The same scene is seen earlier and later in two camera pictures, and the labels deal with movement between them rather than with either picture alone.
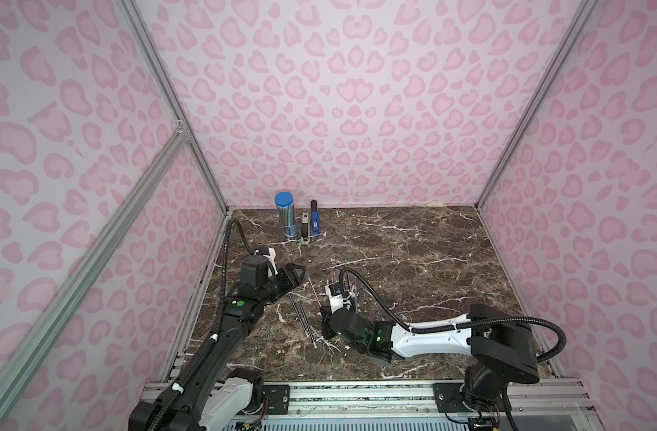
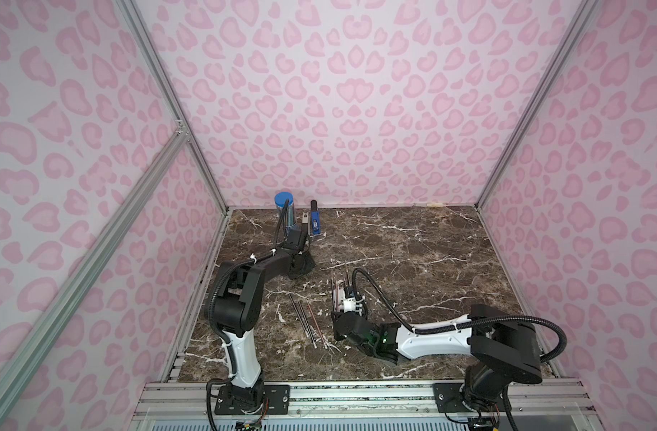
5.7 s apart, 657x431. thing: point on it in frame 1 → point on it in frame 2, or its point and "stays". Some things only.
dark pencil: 310,330 stays
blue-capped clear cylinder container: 286,214 stays
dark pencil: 300,317 stays
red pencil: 313,290 → 317,327
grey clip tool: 305,228 stays
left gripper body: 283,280 → 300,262
